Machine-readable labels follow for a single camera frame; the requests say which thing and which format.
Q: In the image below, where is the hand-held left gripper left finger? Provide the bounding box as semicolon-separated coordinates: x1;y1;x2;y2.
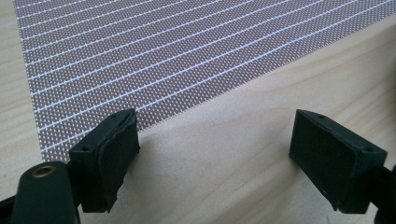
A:
68;108;141;214

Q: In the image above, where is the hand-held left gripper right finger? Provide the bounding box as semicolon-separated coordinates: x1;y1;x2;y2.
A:
289;108;389;215

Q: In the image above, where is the grey striped placemat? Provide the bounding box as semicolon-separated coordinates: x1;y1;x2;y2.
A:
12;0;396;164

